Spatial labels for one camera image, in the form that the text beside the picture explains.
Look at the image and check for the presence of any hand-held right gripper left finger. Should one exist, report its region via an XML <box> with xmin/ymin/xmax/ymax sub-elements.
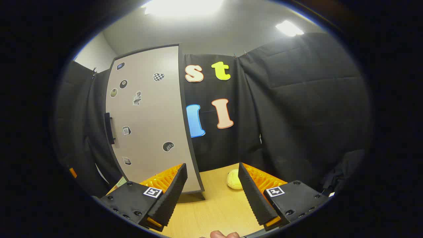
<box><xmin>99</xmin><ymin>163</ymin><xmax>188</xmax><ymax>232</ymax></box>

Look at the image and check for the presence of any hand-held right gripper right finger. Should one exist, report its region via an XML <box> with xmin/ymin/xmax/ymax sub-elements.
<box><xmin>238</xmin><ymin>162</ymin><xmax>331</xmax><ymax>231</ymax></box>

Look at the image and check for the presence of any dark grey cabinet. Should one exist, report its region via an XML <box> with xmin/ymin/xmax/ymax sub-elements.
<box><xmin>105</xmin><ymin>44</ymin><xmax>206</xmax><ymax>201</ymax></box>

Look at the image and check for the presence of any light grey cabinet door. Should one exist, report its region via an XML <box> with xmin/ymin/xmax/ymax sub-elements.
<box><xmin>106</xmin><ymin>46</ymin><xmax>202</xmax><ymax>193</ymax></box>

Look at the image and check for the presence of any yellow fuzzy ball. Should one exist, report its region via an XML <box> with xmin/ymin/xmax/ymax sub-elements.
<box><xmin>227</xmin><ymin>169</ymin><xmax>244</xmax><ymax>190</ymax></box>

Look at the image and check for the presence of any black backdrop cloth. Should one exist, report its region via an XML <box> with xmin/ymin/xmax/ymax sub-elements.
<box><xmin>55</xmin><ymin>31</ymin><xmax>372</xmax><ymax>199</ymax></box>

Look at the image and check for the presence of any small ceiling light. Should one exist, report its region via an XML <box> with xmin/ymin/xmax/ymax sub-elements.
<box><xmin>275</xmin><ymin>20</ymin><xmax>304</xmax><ymax>37</ymax></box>

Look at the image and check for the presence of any large ceiling light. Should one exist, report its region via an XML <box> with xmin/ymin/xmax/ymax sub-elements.
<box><xmin>144</xmin><ymin>0</ymin><xmax>225</xmax><ymax>18</ymax></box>

